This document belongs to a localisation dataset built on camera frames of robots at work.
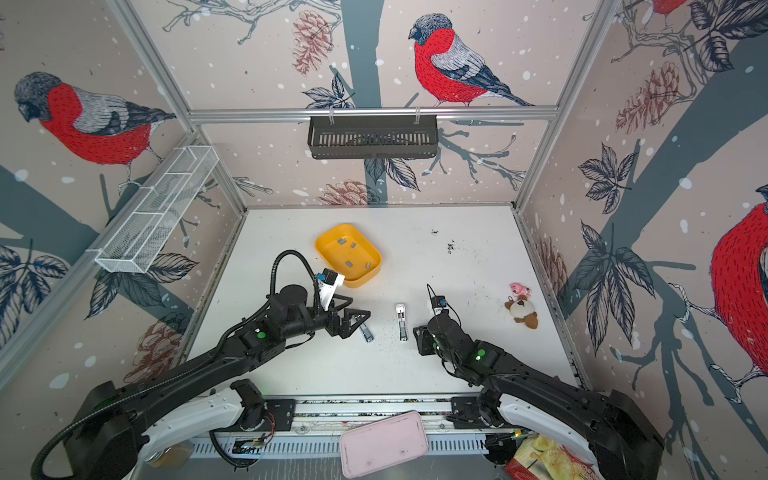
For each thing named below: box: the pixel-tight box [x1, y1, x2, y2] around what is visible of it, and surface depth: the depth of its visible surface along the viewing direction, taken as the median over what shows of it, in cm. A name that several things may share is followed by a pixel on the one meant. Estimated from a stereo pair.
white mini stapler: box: [395, 302, 408, 342], surface depth 90 cm
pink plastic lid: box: [339, 410, 429, 479], surface depth 69 cm
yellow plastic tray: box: [315, 224, 383, 288], surface depth 109 cm
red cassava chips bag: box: [504, 434, 603, 480], surface depth 66 cm
